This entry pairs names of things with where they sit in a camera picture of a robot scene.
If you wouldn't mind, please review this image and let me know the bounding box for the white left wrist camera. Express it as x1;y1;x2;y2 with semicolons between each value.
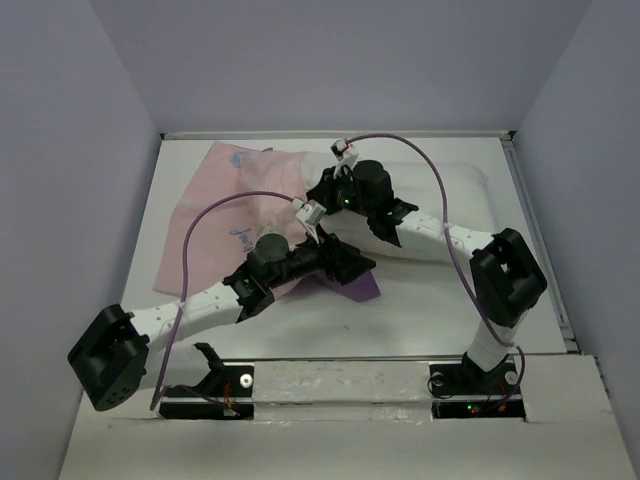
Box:
292;198;326;239

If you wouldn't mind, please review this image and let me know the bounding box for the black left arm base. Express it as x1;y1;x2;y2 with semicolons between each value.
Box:
158;342;255;421

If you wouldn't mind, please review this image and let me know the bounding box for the aluminium table rail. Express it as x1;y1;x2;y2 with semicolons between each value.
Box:
500;131;582;354
160;130;515;140

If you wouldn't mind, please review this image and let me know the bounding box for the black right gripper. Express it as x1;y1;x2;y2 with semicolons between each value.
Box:
304;164;374;217

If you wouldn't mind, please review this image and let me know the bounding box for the white pillow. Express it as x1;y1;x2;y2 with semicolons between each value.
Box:
301;152;497;261

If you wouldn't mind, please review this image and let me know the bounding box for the aluminium right table rail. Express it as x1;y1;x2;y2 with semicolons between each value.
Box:
500;131;582;354

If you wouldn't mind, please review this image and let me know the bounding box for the aluminium back table rail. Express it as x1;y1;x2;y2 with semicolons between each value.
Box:
160;130;515;140

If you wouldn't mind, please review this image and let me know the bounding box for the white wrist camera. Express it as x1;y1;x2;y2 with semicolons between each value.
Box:
292;198;326;239
330;139;359;170

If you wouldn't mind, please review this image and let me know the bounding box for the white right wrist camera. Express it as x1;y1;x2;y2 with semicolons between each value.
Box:
330;139;359;170

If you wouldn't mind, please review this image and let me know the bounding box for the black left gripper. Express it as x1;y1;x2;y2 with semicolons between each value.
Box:
264;223;373;289

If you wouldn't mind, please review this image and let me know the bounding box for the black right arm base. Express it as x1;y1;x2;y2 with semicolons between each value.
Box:
426;355;526;420

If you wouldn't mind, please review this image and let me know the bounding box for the pink printed pillowcase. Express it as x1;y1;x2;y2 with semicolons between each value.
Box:
153;142;336;296

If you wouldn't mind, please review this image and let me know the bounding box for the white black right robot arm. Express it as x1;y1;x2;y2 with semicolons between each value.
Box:
293;160;547;392

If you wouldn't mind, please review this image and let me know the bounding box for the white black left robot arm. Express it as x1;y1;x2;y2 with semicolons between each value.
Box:
68;234;376;412

